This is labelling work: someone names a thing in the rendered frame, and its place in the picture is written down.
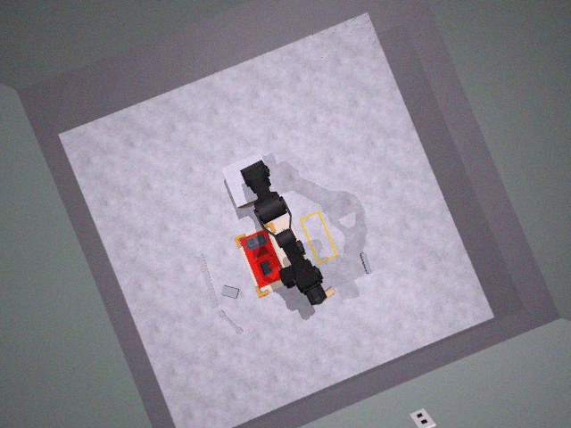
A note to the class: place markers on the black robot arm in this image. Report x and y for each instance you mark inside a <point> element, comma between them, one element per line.
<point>270,206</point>

